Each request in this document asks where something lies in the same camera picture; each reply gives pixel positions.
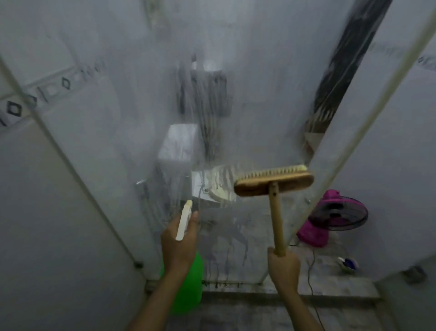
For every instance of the pink electric fan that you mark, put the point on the pink electric fan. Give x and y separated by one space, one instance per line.
335 213

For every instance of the glass shower door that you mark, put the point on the glass shower door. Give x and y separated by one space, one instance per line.
119 102

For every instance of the person's right hand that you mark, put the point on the person's right hand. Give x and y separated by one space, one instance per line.
284 271

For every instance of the green spray bottle white nozzle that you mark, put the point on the green spray bottle white nozzle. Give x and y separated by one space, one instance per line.
190 283

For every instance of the wooden scrub brush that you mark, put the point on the wooden scrub brush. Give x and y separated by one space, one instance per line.
277 218

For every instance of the white toilet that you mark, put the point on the white toilet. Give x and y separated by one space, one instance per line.
179 143

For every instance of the person's right forearm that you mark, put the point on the person's right forearm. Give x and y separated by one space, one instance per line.
301 313

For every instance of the person's left thumb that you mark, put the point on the person's left thumb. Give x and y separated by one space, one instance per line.
194 221

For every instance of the person's left forearm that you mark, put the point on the person's left forearm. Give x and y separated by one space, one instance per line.
160 300

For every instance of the person's right thumb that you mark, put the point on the person's right thumb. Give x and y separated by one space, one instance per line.
271 254

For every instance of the person's left hand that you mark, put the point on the person's left hand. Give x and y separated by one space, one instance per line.
177 252

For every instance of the dark patterned curtain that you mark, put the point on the dark patterned curtain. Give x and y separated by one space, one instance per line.
347 61

